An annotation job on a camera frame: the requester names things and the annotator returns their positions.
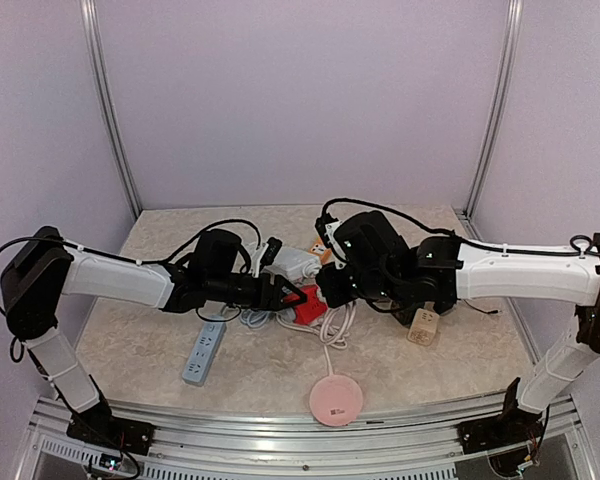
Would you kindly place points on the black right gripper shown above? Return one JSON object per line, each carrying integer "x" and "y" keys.
{"x": 334, "y": 295}

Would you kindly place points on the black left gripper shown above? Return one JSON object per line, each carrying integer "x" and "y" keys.
{"x": 263, "y": 301}

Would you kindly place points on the red cube socket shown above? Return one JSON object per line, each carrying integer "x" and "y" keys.
{"x": 308, "y": 312}

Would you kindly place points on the long white power strip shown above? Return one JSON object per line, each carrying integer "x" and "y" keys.
{"x": 294, "y": 264}

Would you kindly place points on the dark green cube adapter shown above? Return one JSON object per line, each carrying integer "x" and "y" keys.
{"x": 406, "y": 316}

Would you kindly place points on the light blue power strip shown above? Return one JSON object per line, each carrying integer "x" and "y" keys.
{"x": 199, "y": 363}

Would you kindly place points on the beige cube adapter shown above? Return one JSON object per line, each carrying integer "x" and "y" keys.
{"x": 423, "y": 327}

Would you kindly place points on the pink round socket hub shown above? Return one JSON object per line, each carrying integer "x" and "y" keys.
{"x": 336, "y": 400}

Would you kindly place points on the black charger plug with cable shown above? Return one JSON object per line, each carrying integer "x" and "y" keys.
{"x": 483, "y": 311}

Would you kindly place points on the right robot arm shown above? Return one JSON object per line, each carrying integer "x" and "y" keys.
{"x": 450, "y": 268}

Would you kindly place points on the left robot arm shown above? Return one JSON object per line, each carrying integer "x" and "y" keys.
{"x": 37, "y": 273}

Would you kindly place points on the orange power strip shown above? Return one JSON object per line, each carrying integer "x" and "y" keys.
{"x": 320, "y": 250}

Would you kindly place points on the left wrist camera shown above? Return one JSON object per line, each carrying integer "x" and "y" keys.
{"x": 264, "y": 255}

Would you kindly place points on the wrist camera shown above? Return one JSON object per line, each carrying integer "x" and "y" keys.
{"x": 264, "y": 255}
{"x": 326, "y": 226}

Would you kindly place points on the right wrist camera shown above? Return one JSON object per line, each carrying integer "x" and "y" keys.
{"x": 326, "y": 226}

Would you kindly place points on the right aluminium frame post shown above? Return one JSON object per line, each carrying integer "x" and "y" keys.
{"x": 498, "y": 105}

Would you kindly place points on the aluminium frame post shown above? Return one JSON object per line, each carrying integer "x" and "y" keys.
{"x": 89, "y": 14}
{"x": 498, "y": 105}

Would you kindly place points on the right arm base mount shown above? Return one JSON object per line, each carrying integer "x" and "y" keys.
{"x": 511, "y": 426}

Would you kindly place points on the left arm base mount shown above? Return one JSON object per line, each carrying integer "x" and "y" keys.
{"x": 122, "y": 434}

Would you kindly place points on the aluminium front rail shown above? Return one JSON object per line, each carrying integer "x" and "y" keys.
{"x": 421, "y": 442}

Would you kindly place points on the left aluminium frame post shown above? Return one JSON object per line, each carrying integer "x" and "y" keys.
{"x": 89, "y": 14}

